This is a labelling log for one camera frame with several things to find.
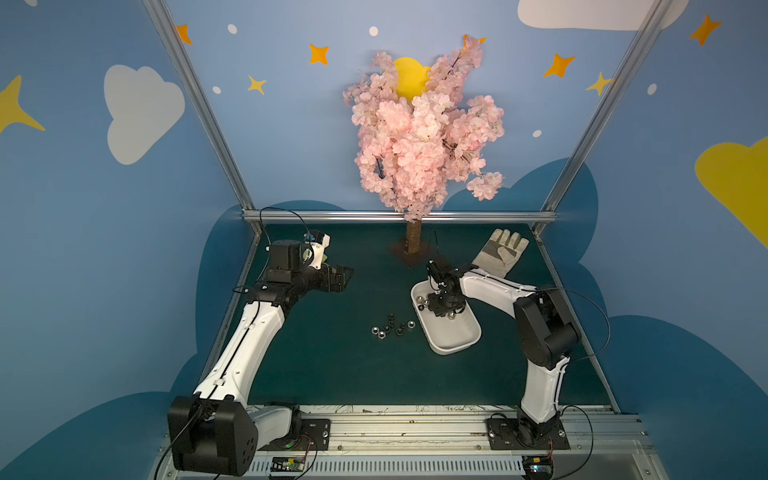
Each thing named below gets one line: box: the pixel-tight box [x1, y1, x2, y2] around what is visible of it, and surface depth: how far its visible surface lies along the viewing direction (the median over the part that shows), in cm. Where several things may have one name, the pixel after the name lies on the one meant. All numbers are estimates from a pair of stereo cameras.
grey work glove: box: [472, 228, 529, 278], surface depth 117 cm
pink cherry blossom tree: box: [343, 34, 504, 269], surface depth 72 cm
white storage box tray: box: [410, 279, 482, 355], surface depth 95 cm
